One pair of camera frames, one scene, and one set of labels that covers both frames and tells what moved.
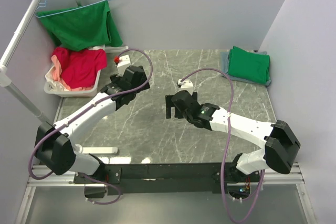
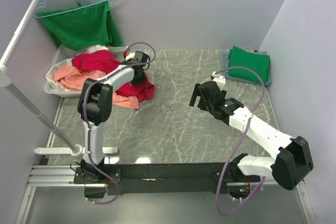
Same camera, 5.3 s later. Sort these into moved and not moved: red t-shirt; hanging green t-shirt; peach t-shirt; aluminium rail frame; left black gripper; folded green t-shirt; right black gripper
Moved: peach t-shirt; red t-shirt; right black gripper; left black gripper
Not moved: hanging green t-shirt; folded green t-shirt; aluminium rail frame
